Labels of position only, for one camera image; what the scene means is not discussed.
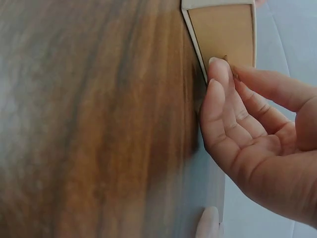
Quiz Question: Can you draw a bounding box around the person's right hand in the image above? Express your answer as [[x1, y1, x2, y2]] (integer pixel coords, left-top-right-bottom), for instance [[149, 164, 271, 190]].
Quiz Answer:
[[195, 56, 317, 238]]

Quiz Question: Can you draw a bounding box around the white cardboard box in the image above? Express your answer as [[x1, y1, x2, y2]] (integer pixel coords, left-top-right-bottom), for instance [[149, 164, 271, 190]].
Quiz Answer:
[[179, 0, 257, 238]]

